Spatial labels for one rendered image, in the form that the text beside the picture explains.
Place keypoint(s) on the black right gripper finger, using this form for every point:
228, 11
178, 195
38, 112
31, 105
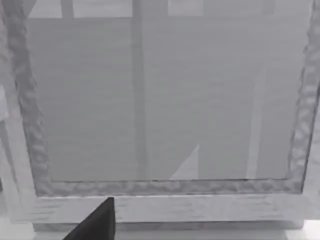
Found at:
100, 222

